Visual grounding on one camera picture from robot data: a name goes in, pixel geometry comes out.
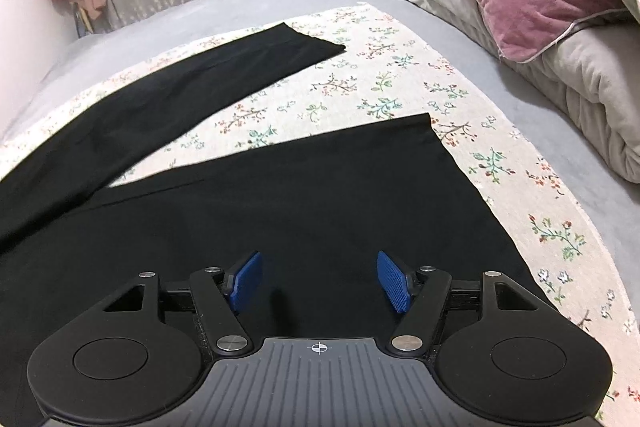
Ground black pants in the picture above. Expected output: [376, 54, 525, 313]
[0, 22, 591, 427]

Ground floral white bed mat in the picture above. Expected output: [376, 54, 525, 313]
[1, 4, 639, 426]

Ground grey bed sheet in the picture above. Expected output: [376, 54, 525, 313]
[1, 0, 639, 306]

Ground beige grey folded quilt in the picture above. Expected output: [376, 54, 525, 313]
[407, 0, 639, 182]

